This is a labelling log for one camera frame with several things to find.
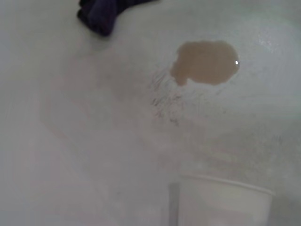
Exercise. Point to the white paper cup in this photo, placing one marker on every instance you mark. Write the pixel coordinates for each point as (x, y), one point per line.
(223, 202)

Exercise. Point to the brown water stain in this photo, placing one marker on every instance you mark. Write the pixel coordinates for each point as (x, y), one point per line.
(204, 61)

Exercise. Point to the purple rag with black trim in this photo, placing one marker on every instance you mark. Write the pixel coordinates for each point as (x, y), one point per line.
(101, 14)

